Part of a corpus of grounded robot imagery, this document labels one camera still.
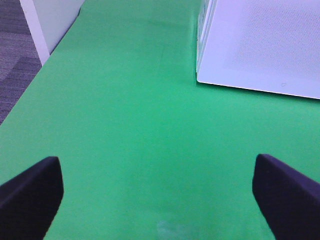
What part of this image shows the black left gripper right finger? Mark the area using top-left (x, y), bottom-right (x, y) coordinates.
top-left (252, 154), bottom-right (320, 240)

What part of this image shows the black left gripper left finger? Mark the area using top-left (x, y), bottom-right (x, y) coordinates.
top-left (0, 156), bottom-right (64, 240)

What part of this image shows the white microwave door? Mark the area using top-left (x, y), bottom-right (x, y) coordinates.
top-left (196, 0), bottom-right (320, 99)

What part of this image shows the clear tape patch left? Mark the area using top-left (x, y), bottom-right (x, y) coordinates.
top-left (156, 220), bottom-right (199, 240)

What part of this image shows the white partition panel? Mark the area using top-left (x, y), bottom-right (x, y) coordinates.
top-left (20, 0), bottom-right (85, 65)

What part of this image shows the white microwave oven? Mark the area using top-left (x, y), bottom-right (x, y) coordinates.
top-left (196, 0), bottom-right (217, 73)

